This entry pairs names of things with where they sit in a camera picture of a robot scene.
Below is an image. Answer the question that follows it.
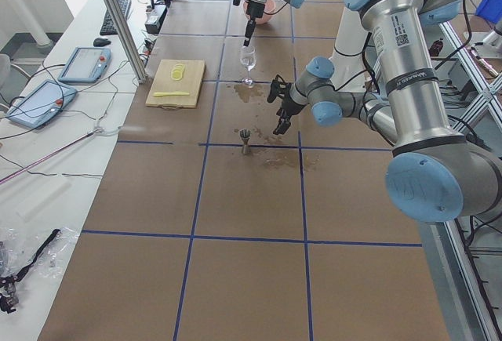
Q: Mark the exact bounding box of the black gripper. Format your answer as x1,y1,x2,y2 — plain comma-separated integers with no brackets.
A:
243,0,266,47
273,82,306,135

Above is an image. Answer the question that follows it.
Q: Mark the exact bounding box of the blue teach pendant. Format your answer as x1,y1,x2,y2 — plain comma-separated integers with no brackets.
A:
58,47,111,85
6,80,77,129

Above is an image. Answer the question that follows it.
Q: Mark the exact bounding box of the bamboo cutting board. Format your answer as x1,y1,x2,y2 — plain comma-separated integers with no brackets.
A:
145,60,206,108

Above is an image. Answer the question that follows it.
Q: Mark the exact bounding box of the blue storage bin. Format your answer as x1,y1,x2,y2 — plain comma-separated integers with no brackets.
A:
475,0,502,24

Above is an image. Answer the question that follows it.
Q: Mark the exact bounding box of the black strap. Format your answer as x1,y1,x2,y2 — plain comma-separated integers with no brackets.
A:
0,228,62,314

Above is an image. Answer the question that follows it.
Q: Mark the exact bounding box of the black power box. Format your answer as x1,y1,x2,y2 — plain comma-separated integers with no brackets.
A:
144,5,168,34

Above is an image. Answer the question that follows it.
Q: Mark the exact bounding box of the black computer mouse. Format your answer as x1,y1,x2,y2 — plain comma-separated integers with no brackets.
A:
93,38,111,47

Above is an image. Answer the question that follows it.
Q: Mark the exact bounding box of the pink bowl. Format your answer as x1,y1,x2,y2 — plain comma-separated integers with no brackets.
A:
243,0,275,25

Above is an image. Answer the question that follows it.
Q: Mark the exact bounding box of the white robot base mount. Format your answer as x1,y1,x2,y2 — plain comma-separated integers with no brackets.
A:
329,7,369,95

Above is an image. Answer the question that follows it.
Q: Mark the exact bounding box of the aluminium frame post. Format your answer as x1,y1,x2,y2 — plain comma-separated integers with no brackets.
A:
103,0,147,84

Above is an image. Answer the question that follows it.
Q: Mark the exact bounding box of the yellow plastic knife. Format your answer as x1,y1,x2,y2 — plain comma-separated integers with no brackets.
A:
153,91,191,97

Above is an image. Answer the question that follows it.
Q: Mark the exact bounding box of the blue teach pendant near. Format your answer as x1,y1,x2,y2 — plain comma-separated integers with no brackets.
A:
6,80,77,129

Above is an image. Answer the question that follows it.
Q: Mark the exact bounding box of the clear wine glass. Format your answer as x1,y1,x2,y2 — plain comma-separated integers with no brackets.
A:
240,45,256,87

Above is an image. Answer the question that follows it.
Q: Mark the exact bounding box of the blue teach pendant far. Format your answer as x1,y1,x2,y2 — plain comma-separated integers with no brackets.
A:
58,47,111,85

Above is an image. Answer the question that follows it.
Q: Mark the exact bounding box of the black keyboard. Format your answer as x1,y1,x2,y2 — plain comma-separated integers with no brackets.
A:
99,0,133,36

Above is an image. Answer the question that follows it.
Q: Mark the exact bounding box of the steel double jigger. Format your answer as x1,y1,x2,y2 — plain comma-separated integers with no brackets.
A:
239,129,251,155

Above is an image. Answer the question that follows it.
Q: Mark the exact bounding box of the clear plastic bag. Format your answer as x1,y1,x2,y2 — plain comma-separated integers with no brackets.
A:
1,227,80,278

